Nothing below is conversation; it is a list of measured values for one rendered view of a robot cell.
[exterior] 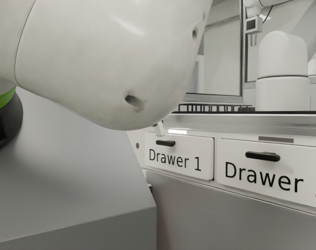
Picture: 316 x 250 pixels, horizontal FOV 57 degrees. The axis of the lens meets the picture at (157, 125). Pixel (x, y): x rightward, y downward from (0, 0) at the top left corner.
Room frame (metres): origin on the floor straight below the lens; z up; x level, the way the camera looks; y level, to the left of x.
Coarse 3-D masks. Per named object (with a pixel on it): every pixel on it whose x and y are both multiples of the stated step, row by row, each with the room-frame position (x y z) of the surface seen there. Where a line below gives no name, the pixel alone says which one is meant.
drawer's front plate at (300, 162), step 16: (224, 144) 0.70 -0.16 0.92; (240, 144) 0.66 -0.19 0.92; (256, 144) 0.63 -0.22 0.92; (272, 144) 0.60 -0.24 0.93; (224, 160) 0.70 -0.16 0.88; (240, 160) 0.66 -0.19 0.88; (256, 160) 0.63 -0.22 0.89; (288, 160) 0.57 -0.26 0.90; (304, 160) 0.54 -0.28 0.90; (224, 176) 0.70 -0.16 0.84; (256, 176) 0.62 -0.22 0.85; (272, 176) 0.59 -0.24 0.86; (288, 176) 0.57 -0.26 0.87; (304, 176) 0.54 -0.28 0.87; (256, 192) 0.63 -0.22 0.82; (272, 192) 0.59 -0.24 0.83; (288, 192) 0.57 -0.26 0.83; (304, 192) 0.54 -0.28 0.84
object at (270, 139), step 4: (260, 136) 0.64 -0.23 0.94; (264, 136) 0.63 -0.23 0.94; (264, 140) 0.63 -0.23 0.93; (268, 140) 0.62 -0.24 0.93; (272, 140) 0.61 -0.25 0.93; (276, 140) 0.61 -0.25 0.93; (280, 140) 0.60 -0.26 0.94; (284, 140) 0.59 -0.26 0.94; (288, 140) 0.59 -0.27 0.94; (292, 140) 0.58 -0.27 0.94
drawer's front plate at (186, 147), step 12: (156, 144) 0.91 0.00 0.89; (180, 144) 0.82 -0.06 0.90; (192, 144) 0.78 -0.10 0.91; (204, 144) 0.75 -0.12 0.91; (156, 156) 0.91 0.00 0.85; (180, 156) 0.82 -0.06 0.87; (192, 156) 0.78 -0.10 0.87; (204, 156) 0.75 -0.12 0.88; (168, 168) 0.87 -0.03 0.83; (180, 168) 0.82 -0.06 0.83; (192, 168) 0.78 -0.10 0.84; (204, 168) 0.75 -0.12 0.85
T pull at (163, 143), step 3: (156, 141) 0.85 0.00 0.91; (159, 141) 0.84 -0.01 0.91; (162, 141) 0.83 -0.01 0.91; (165, 141) 0.82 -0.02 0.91; (168, 141) 0.81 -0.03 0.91; (171, 141) 0.81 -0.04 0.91; (174, 141) 0.84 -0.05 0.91; (159, 144) 0.84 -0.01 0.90; (162, 144) 0.83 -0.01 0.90; (165, 144) 0.82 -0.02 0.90; (168, 144) 0.81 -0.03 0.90; (171, 144) 0.80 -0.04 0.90; (174, 144) 0.84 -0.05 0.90
